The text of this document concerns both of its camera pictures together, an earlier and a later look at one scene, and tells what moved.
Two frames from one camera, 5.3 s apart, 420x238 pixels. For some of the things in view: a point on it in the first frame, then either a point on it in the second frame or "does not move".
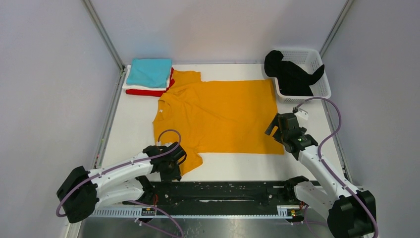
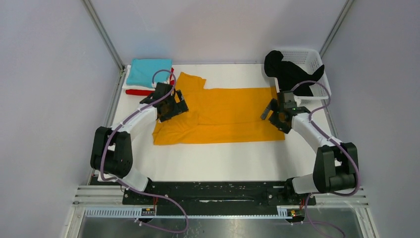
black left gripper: (175, 174) -> (180, 107)
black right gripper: (275, 122) -> (282, 126)
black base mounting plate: (256, 193) does not move
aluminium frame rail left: (106, 125) does not move
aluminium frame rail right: (336, 27) does not move
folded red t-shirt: (158, 93) does not move
